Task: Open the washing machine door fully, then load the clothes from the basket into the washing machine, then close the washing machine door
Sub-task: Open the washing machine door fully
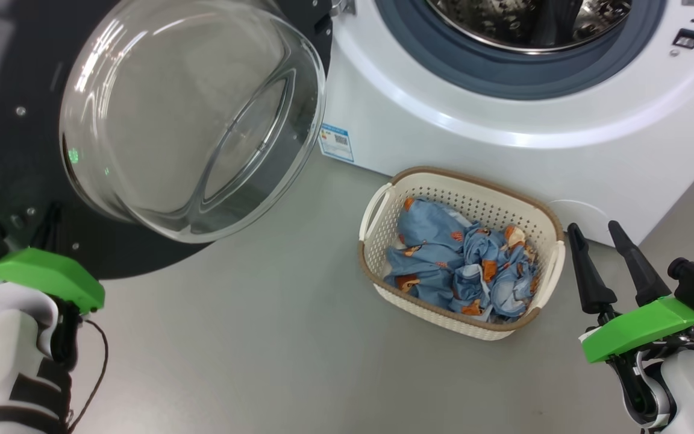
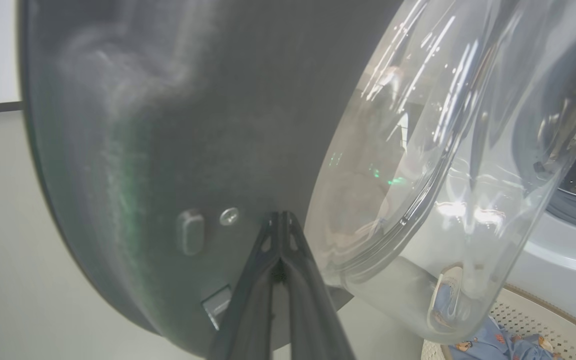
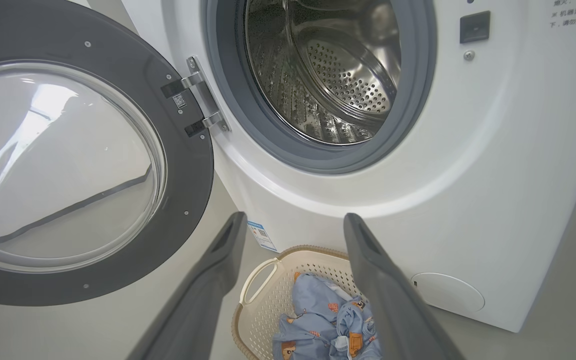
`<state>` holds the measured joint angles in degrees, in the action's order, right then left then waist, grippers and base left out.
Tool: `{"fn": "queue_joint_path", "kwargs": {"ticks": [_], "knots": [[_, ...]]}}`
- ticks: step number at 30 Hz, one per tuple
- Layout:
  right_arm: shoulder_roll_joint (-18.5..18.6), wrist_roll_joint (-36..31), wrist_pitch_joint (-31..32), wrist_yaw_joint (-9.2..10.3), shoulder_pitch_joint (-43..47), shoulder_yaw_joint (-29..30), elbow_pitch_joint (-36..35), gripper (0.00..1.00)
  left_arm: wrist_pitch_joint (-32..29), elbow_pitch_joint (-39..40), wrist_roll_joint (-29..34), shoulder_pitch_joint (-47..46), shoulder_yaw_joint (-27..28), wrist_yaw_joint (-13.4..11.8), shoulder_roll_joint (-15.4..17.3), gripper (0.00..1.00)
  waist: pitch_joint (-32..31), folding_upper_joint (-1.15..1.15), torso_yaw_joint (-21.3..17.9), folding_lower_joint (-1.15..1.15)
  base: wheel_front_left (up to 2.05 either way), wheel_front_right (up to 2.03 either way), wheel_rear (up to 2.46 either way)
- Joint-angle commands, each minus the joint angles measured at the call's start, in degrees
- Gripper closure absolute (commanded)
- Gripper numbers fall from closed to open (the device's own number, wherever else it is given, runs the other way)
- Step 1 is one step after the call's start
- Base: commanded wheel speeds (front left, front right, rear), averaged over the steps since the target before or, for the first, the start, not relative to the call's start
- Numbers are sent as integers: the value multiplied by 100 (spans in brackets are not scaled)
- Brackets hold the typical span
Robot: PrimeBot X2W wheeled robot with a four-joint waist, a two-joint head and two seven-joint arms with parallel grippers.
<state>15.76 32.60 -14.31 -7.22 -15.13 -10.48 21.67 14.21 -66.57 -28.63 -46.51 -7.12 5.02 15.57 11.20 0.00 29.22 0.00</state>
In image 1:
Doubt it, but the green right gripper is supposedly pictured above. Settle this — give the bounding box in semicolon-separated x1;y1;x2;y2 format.
567;221;694;365

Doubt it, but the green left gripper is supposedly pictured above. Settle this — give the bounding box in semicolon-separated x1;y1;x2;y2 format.
0;202;105;314

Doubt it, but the blue bear-print garment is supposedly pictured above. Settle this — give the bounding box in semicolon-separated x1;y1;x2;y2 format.
449;224;540;323
383;196;474;308

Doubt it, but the black-rimmed glass washer door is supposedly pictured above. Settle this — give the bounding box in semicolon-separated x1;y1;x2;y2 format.
0;0;333;281

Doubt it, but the white front-load washing machine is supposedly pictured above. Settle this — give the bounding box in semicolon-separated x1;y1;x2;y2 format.
320;0;694;248

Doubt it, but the round filter cover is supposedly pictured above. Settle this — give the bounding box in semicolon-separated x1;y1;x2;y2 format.
549;199;610;233

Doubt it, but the cream perforated laundry basket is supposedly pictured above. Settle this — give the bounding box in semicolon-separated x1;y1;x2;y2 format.
358;166;566;342

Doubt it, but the perforated steel drum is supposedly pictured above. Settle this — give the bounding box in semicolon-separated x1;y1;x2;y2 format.
425;0;633;54

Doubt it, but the blue energy label sticker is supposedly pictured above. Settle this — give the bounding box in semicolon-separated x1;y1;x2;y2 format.
318;124;355;163

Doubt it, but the thin black cable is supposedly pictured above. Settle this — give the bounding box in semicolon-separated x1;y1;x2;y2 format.
67;319;110;432

